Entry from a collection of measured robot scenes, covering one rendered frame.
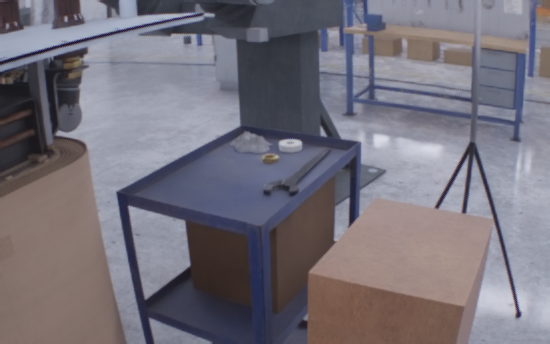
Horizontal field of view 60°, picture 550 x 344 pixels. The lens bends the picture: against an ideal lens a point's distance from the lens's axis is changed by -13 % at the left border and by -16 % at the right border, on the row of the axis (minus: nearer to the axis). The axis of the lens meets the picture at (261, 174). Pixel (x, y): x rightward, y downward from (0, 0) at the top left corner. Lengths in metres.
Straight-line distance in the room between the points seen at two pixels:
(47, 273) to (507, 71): 4.36
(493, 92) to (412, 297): 4.13
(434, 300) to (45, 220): 0.79
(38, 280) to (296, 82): 2.36
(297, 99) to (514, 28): 2.97
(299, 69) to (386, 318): 2.37
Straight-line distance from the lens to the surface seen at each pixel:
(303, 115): 3.26
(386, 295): 0.95
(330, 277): 0.98
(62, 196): 1.17
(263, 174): 1.54
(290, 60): 3.22
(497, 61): 4.93
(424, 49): 8.78
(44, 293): 1.20
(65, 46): 0.86
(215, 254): 1.58
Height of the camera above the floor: 1.45
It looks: 22 degrees down
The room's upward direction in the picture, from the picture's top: 2 degrees counter-clockwise
